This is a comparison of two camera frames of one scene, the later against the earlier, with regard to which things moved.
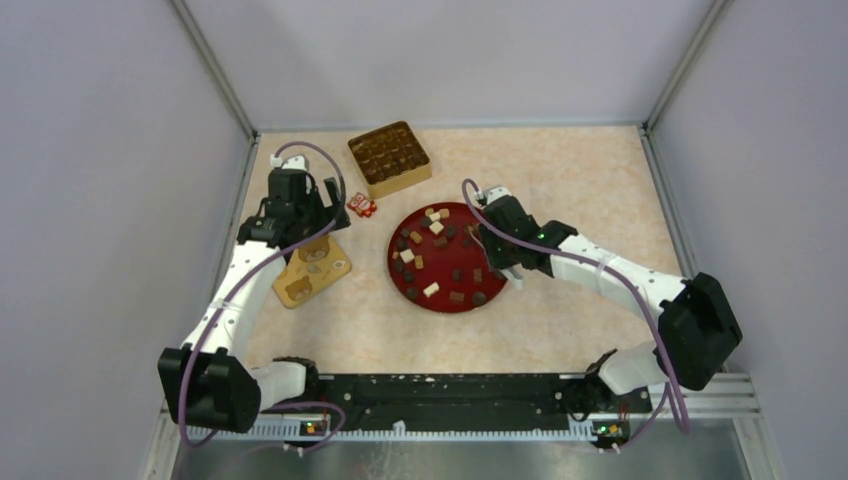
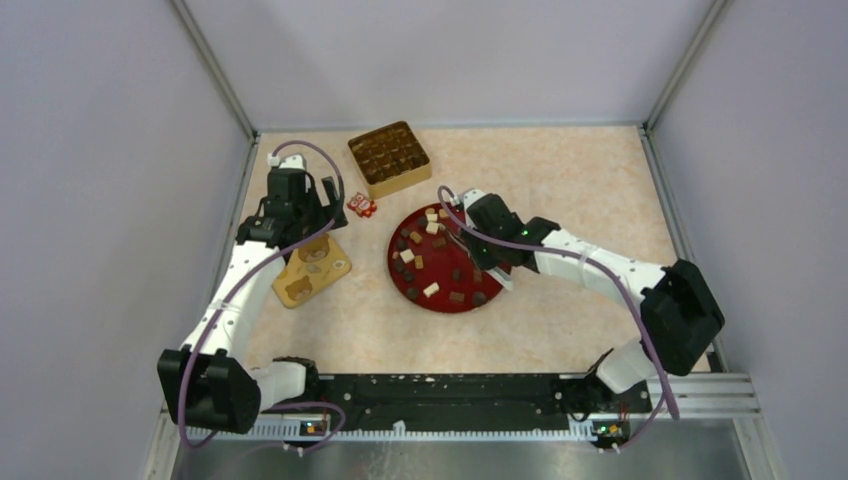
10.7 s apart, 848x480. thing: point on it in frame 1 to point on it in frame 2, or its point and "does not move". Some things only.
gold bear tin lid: [310, 268] does not move
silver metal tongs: [516, 274] to [497, 274]
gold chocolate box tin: [391, 158] does not move
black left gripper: [328, 214] does not move
